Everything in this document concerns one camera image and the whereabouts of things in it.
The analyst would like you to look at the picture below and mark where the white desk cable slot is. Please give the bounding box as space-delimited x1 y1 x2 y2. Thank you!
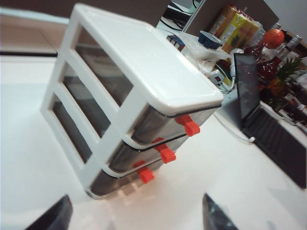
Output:
0 14 70 58

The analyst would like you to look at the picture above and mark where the dark open laptop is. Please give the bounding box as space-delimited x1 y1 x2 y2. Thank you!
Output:
234 52 307 190

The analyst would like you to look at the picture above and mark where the Rubik's cube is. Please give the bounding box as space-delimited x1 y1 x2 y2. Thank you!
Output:
167 35 186 51

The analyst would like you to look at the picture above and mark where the brown desk partition panel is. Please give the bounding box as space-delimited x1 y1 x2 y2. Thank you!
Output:
0 0 168 27
183 0 280 32

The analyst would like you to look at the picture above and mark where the white charging cable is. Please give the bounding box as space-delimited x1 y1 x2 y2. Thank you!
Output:
213 112 256 142

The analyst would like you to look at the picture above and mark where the blue plastic tray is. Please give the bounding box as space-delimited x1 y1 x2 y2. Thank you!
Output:
198 30 223 50

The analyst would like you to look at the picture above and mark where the white three-drawer organizer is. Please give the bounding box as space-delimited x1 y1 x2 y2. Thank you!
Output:
40 3 224 201

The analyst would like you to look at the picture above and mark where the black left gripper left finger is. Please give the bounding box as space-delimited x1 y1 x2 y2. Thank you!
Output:
24 194 74 230

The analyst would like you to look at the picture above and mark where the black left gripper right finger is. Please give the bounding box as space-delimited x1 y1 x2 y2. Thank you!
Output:
202 193 240 230

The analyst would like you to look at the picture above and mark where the orange ball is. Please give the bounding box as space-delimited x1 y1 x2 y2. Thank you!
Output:
262 29 285 48

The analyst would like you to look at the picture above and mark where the red gift packaging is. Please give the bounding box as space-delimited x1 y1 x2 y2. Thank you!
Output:
244 43 282 85

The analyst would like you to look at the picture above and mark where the grey drawer orange handle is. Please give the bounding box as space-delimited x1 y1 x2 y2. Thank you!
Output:
51 94 166 197
75 26 216 147
63 76 189 178

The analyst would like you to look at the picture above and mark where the yellow cardboard box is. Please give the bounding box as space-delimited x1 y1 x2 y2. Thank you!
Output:
211 4 260 54

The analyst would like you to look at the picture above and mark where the white power strip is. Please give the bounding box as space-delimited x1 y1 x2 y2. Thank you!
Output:
210 69 237 93

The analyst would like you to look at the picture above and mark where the clear glass bottle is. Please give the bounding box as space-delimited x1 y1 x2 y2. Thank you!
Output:
275 34 303 66

